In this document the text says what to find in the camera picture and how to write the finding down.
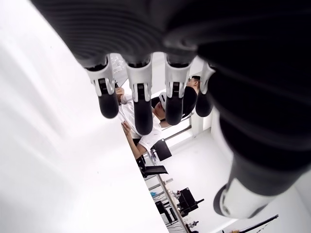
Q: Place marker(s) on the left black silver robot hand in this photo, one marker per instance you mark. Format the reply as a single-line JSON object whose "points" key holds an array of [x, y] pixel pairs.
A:
{"points": [[218, 48]]}

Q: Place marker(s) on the person in black t-shirt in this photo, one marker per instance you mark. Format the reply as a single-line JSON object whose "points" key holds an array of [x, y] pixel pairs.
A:
{"points": [[191, 97]]}

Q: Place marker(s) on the white VR headset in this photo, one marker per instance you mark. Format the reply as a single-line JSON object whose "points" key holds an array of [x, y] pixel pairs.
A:
{"points": [[162, 97]]}

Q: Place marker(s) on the black computer monitor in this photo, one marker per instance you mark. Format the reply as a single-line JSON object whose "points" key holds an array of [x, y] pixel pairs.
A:
{"points": [[162, 150]]}

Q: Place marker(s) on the person in white shirt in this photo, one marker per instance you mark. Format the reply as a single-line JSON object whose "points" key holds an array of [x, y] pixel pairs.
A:
{"points": [[145, 143]]}

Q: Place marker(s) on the black boxy lab device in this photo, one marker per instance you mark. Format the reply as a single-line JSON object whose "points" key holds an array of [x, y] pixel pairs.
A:
{"points": [[187, 196]]}

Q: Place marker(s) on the black boxes under bench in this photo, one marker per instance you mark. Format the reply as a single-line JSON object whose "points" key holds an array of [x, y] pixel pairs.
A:
{"points": [[161, 207]]}

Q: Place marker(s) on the black tripod stand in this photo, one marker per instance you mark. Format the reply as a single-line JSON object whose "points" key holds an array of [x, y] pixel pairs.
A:
{"points": [[266, 219]]}

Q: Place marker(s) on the aluminium bench frame rail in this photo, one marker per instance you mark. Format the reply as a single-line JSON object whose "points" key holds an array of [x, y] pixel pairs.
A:
{"points": [[171, 199]]}

